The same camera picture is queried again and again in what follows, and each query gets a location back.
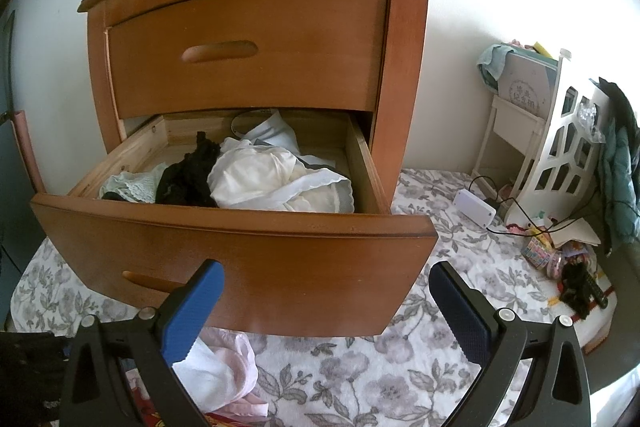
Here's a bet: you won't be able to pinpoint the black toy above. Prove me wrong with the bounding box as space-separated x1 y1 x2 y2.
560 262 612 320

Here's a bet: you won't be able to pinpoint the white ruffled underwear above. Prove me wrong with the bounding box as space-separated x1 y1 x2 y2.
207 137 351 212

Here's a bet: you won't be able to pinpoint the red floral blanket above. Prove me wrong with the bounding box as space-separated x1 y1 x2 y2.
125 372 273 427

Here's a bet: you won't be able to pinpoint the mint lace underwear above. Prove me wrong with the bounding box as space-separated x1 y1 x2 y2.
100 162 168 204

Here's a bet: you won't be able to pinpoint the teal cloth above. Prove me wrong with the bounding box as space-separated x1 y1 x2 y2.
477 44 512 88

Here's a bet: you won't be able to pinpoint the white striped underwear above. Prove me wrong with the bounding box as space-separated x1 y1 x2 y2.
231 108 302 154

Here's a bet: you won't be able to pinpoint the colourful packet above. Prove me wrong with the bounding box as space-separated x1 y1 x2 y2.
522 237 566 279

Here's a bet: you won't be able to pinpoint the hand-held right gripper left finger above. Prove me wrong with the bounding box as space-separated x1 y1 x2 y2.
59 259 226 427

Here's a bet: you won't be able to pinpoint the grey floral blanket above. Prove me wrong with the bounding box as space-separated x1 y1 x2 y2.
10 167 616 427

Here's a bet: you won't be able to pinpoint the closed wooden drawer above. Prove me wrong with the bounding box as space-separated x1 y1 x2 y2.
105 0 390 120

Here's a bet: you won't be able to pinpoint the pink pole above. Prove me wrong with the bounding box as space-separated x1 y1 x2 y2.
12 109 47 195

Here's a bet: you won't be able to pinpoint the wooden nightstand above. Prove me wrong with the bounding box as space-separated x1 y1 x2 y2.
77 0 443 215

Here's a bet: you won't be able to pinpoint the white papers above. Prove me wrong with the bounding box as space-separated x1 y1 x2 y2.
545 219 602 258

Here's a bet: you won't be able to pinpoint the pink underwear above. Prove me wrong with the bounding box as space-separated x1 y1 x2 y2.
172 337 246 410
215 329 273 415

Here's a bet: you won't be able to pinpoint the teal jacket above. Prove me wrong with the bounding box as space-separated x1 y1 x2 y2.
597 77 640 258

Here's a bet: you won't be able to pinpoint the black cable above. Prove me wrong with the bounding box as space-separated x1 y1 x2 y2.
467 176 591 238

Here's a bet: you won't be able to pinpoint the white box device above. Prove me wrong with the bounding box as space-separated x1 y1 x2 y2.
455 188 498 229

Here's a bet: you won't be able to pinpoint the clear plastic bag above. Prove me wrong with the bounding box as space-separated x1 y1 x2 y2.
575 102 607 142

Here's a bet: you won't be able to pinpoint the dark green cabinet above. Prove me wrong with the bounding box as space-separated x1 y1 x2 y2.
0 7 46 308

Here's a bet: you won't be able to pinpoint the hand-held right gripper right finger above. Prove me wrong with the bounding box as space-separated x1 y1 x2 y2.
429 260 593 427

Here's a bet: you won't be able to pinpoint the pale album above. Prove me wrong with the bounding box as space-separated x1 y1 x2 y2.
497 52 558 115

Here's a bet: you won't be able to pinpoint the black lace underwear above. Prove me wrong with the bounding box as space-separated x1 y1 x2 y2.
156 132 222 208

